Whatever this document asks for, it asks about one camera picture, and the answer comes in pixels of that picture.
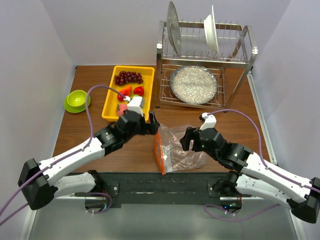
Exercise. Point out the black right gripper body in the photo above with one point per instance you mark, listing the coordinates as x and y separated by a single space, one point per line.
192 134

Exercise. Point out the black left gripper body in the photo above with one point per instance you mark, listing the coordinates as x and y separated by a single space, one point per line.
143 128

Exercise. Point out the pink fake meat pack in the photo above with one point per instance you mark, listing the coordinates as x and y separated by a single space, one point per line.
121 108

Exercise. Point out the orange red fake mango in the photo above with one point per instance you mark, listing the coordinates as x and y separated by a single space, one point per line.
124 92

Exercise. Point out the red fake apple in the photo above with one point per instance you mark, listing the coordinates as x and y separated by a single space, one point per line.
139 91

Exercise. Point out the clear zip top bag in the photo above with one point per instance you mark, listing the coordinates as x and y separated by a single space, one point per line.
169 153

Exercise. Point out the purple fake grapes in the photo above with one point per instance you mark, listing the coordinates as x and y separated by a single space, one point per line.
128 77

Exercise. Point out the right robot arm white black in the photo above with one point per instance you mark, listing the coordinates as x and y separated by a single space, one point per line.
250 175

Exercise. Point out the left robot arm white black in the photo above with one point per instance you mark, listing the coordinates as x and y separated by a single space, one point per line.
41 182

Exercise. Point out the yellow plastic tray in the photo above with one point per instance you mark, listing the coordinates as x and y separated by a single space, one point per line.
111 101

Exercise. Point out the speckled blue rim plate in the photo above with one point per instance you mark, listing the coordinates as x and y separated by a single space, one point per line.
195 85

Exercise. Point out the green plastic bowl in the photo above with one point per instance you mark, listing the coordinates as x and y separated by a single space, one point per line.
75 102

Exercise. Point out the steel dish rack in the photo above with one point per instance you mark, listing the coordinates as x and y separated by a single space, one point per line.
238 53

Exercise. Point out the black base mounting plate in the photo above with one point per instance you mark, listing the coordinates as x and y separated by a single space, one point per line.
180 188

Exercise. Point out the grey metal plate upright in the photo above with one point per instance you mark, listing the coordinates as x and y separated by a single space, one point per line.
173 28

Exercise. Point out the white plate upright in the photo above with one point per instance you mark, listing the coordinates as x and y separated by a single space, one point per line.
211 32

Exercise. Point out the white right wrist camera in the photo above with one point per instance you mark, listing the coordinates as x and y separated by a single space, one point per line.
208 121

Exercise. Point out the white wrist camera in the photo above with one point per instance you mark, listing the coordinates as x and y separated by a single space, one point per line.
135 104
208 121

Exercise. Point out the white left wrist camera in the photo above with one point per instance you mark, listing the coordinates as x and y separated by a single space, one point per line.
135 104

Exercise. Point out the aluminium frame rail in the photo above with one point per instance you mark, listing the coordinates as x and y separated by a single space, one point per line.
152 206

